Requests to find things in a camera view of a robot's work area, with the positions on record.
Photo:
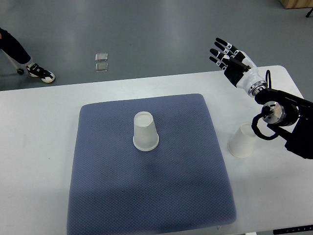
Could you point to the chair caster leg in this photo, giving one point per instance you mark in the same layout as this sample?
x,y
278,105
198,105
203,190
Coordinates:
x,y
19,71

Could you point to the wooden furniture corner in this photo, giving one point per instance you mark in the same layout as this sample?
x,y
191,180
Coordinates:
x,y
296,4

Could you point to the blue mesh cushion mat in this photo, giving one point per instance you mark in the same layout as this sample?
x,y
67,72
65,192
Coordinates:
x,y
117,189

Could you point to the black tripod leg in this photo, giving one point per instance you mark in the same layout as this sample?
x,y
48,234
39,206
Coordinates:
x,y
309,13

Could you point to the white black sneaker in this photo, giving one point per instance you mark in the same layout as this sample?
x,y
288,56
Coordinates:
x,y
34,70

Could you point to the black table control panel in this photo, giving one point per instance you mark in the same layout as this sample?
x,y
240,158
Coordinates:
x,y
299,229

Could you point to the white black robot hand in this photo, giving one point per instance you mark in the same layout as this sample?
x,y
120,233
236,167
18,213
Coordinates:
x,y
238,68

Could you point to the upper metal floor plate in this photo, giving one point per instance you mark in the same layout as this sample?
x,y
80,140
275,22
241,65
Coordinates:
x,y
101,56

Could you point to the white paper cup on mat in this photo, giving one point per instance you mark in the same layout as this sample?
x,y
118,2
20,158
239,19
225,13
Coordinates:
x,y
145,136

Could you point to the person leg dark trousers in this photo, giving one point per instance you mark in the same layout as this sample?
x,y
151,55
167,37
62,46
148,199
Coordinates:
x,y
13,48

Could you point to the white paper cup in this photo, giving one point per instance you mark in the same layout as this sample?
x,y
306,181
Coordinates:
x,y
145,136
241,144

